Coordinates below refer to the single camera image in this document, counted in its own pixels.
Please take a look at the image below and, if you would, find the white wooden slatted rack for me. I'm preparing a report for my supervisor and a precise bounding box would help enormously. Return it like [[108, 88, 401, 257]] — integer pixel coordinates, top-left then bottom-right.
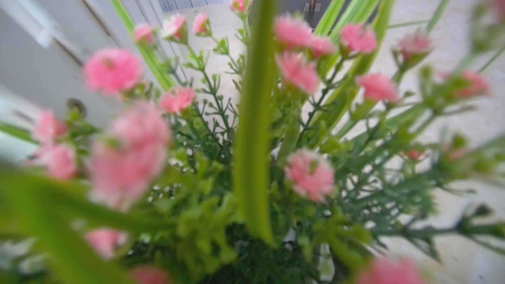
[[0, 0, 190, 166]]

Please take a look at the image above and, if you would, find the bronze wire scroll stand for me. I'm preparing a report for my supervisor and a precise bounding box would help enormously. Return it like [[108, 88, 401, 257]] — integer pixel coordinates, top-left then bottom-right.
[[248, 0, 383, 32]]

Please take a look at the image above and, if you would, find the pink flower potted plant back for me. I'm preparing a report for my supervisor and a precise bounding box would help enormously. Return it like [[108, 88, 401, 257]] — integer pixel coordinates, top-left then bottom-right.
[[1, 0, 504, 283]]

